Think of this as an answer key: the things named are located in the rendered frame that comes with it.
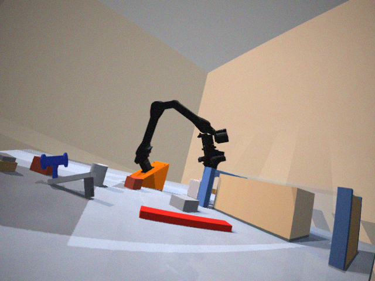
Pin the grey crank handle with blue knob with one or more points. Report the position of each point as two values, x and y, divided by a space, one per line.
63 160

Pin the grey cylinder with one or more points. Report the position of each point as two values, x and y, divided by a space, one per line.
100 170

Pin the red flat bar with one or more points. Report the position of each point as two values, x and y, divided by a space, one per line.
183 219

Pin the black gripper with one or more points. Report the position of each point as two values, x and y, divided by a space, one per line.
210 159

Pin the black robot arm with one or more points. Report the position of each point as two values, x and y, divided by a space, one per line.
203 125

